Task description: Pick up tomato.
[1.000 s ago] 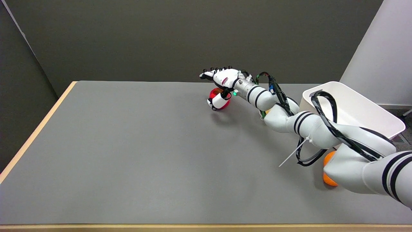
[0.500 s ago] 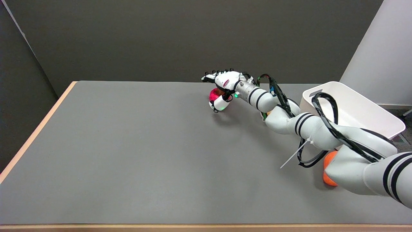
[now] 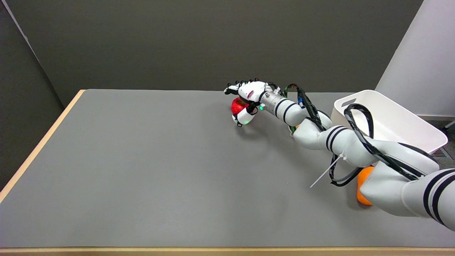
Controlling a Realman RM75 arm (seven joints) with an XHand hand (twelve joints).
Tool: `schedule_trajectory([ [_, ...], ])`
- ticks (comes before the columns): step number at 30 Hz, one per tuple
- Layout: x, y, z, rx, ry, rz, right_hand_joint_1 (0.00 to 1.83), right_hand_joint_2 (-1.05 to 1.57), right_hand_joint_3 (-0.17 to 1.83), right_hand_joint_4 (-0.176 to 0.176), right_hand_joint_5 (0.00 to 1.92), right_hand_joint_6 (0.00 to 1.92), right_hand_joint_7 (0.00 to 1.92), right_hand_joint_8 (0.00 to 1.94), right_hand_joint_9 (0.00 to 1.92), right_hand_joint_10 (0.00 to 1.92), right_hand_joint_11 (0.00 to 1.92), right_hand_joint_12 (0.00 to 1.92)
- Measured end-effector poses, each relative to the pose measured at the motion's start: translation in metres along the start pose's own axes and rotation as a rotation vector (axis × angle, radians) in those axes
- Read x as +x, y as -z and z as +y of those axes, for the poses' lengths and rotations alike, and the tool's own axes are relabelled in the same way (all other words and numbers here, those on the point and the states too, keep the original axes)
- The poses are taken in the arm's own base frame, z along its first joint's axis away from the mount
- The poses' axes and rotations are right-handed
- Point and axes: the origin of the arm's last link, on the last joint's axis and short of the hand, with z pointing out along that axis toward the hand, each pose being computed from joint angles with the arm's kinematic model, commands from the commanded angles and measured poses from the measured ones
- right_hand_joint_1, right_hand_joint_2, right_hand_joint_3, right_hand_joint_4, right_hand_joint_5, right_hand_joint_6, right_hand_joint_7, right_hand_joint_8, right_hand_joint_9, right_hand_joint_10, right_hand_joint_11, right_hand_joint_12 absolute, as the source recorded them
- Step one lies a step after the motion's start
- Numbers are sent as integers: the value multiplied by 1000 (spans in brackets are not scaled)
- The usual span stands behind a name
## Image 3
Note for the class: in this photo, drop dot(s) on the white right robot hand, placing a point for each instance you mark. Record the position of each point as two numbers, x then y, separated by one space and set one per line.
249 97

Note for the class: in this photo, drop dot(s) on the red tomato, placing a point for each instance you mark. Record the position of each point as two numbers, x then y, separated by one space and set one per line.
237 105

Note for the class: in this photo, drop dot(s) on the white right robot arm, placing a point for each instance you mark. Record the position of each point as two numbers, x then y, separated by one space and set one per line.
355 145

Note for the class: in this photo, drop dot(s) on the orange fruit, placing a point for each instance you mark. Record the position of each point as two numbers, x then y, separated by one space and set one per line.
363 186

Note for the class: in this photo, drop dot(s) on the white plastic bin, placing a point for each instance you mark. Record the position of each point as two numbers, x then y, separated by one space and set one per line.
394 121

